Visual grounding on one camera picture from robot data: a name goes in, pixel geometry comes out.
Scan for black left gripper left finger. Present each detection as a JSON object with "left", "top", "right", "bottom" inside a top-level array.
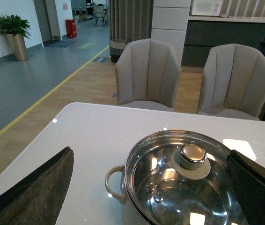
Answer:
[{"left": 0, "top": 147, "right": 74, "bottom": 225}]

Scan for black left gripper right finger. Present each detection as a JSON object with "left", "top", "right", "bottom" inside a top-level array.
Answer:
[{"left": 227, "top": 150, "right": 265, "bottom": 225}]

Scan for glass pot lid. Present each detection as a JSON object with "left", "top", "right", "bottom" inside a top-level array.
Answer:
[{"left": 121, "top": 130, "right": 247, "bottom": 225}]

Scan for white electric cooking pot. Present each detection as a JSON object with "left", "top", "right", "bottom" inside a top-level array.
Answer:
[{"left": 105, "top": 165, "right": 149, "bottom": 225}]

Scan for beige chair right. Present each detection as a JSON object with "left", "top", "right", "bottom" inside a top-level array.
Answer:
[{"left": 197, "top": 44, "right": 265, "bottom": 120}]

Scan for beige chair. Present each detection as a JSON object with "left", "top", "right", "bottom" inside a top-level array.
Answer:
[
  {"left": 197, "top": 44, "right": 265, "bottom": 120},
  {"left": 115, "top": 38, "right": 181, "bottom": 112}
]

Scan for beige chair left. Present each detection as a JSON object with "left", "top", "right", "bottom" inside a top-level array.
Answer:
[{"left": 115, "top": 38, "right": 181, "bottom": 112}]

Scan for dark counter cabinet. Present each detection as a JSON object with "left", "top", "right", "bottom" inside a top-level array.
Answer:
[{"left": 181, "top": 16, "right": 265, "bottom": 68}]

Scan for woven basket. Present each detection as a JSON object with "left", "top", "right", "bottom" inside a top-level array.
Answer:
[{"left": 110, "top": 36, "right": 130, "bottom": 63}]

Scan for potted green plant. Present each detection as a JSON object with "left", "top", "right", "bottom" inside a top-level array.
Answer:
[{"left": 0, "top": 15, "right": 31, "bottom": 61}]

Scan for red bin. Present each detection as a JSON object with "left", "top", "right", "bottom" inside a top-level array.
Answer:
[{"left": 65, "top": 19, "right": 77, "bottom": 38}]

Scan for white microwave oven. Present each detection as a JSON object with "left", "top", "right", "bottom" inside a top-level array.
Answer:
[{"left": 191, "top": 0, "right": 223, "bottom": 16}]

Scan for white drawer cabinet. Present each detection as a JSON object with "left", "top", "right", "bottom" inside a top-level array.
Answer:
[{"left": 151, "top": 0, "right": 191, "bottom": 62}]

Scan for office chair far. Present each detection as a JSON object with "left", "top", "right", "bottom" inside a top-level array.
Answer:
[{"left": 93, "top": 5, "right": 107, "bottom": 26}]

